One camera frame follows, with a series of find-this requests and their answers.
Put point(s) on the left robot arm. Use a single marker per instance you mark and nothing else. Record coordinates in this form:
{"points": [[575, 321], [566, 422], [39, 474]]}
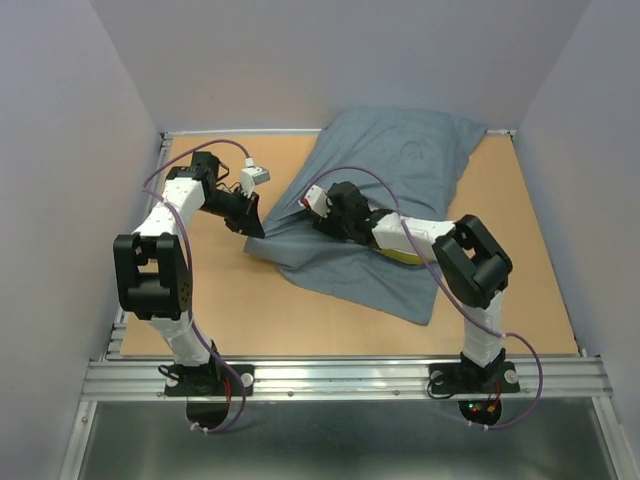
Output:
{"points": [[154, 267]]}

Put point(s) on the aluminium front rail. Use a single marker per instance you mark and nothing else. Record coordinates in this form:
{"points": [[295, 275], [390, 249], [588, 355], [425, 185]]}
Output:
{"points": [[326, 379]]}

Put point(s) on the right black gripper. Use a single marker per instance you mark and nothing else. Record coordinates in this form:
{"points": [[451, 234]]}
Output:
{"points": [[329, 224]]}

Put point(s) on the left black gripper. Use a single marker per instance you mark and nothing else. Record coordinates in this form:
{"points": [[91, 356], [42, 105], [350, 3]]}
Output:
{"points": [[246, 221]]}

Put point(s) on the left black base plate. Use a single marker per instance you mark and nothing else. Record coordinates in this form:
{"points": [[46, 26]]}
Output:
{"points": [[209, 380]]}

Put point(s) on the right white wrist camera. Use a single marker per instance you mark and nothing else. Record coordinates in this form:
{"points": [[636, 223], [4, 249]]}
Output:
{"points": [[315, 200]]}

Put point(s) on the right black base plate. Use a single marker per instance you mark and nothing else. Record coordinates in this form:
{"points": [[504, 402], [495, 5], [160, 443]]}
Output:
{"points": [[461, 379]]}

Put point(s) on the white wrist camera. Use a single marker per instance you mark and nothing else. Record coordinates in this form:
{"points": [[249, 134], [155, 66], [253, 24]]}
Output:
{"points": [[315, 200], [252, 176]]}

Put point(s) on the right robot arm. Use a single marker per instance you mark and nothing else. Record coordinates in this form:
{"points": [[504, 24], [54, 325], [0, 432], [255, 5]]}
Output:
{"points": [[473, 272]]}

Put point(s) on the white pillow yellow edge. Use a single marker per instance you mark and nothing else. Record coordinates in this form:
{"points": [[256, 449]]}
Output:
{"points": [[402, 257]]}

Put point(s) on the blue grey pillowcase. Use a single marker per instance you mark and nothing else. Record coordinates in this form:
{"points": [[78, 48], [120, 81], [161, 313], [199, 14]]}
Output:
{"points": [[406, 159]]}

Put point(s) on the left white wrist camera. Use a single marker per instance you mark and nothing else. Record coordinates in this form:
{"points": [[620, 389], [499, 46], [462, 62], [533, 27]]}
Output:
{"points": [[252, 176]]}

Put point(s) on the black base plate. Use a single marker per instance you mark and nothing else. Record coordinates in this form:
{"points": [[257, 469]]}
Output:
{"points": [[461, 379], [209, 380]]}

